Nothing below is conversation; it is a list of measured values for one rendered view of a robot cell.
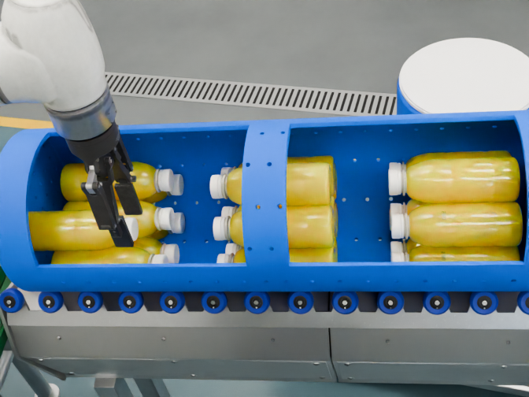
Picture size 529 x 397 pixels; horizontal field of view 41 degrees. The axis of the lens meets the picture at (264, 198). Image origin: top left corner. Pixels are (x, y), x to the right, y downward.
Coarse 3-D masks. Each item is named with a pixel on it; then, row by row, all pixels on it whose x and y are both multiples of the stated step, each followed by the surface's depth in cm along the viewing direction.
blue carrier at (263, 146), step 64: (128, 128) 116; (192, 128) 114; (256, 128) 111; (320, 128) 120; (384, 128) 120; (448, 128) 119; (512, 128) 118; (0, 192) 110; (192, 192) 133; (256, 192) 104; (384, 192) 128; (0, 256) 112; (192, 256) 130; (256, 256) 106; (384, 256) 124
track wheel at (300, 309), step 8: (288, 296) 119; (296, 296) 119; (304, 296) 118; (312, 296) 119; (288, 304) 119; (296, 304) 119; (304, 304) 119; (312, 304) 119; (296, 312) 119; (304, 312) 119
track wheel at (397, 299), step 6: (378, 294) 118; (384, 294) 116; (390, 294) 116; (396, 294) 116; (378, 300) 117; (384, 300) 117; (390, 300) 116; (396, 300) 116; (402, 300) 116; (378, 306) 117; (384, 306) 117; (390, 306) 117; (396, 306) 116; (402, 306) 116; (384, 312) 117; (390, 312) 117; (396, 312) 117
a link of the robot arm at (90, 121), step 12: (108, 84) 96; (108, 96) 96; (84, 108) 93; (96, 108) 94; (108, 108) 96; (60, 120) 94; (72, 120) 94; (84, 120) 94; (96, 120) 95; (108, 120) 97; (60, 132) 96; (72, 132) 95; (84, 132) 95; (96, 132) 96
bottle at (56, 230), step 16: (32, 224) 116; (48, 224) 116; (64, 224) 116; (80, 224) 115; (96, 224) 115; (32, 240) 117; (48, 240) 116; (64, 240) 116; (80, 240) 115; (96, 240) 115; (112, 240) 116
